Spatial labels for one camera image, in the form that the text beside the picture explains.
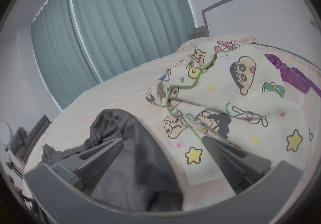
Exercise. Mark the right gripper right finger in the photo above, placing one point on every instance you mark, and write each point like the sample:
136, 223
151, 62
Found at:
225, 165

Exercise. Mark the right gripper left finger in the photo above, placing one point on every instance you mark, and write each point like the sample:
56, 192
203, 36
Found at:
105, 157

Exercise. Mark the black T-shirt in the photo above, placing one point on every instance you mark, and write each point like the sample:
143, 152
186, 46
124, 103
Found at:
140, 167

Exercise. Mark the bed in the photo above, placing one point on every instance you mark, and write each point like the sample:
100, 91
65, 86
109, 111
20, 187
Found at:
112, 97

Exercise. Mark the white printed pyjama top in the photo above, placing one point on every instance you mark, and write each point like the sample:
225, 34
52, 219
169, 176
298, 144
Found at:
238, 97

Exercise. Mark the black chest of drawers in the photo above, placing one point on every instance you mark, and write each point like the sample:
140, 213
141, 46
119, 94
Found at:
37, 130

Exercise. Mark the round white mirror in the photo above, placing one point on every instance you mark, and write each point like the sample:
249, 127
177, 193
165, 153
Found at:
3, 132

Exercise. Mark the purple garment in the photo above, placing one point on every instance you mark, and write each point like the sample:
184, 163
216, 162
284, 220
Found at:
288, 72

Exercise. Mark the blue-green curtain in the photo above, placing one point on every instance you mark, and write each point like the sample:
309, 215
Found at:
130, 17
57, 55

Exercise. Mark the grey bedside table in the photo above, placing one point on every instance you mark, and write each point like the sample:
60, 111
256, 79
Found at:
199, 33

